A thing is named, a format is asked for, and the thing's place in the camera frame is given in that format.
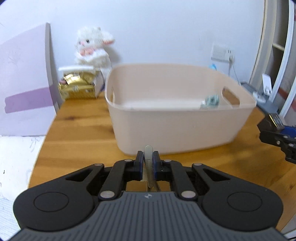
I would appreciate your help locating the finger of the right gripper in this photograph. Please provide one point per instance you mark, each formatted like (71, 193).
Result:
(283, 141)
(289, 131)

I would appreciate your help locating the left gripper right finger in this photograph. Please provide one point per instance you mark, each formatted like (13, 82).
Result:
(174, 173)

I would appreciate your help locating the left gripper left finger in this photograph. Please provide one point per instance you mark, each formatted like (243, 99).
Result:
(121, 173)

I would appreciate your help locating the black small box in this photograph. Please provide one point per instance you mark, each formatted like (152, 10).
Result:
(271, 123)

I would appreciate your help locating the grey side cabinet top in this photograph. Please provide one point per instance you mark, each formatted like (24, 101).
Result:
(268, 107)

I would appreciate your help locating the white phone stand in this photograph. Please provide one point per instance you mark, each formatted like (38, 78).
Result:
(263, 89)

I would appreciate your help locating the beige plastic storage basket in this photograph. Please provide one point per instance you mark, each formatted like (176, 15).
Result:
(159, 105)

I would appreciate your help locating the gold tissue pack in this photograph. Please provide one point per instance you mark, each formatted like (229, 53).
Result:
(80, 82)

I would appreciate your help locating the blue small figurine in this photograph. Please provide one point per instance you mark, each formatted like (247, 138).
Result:
(213, 66)

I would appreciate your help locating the white bed sheet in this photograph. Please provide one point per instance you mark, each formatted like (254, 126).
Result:
(18, 158)

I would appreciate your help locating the pink purple bed headboard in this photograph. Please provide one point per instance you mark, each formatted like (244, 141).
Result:
(29, 96)

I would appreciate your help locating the white plush bunny toy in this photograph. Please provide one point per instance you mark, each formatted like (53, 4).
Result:
(90, 49)

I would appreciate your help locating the white wooden shelf frame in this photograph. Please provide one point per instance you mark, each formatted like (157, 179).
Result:
(276, 54)

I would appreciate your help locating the white wall socket plate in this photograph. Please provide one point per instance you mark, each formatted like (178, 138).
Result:
(222, 54)

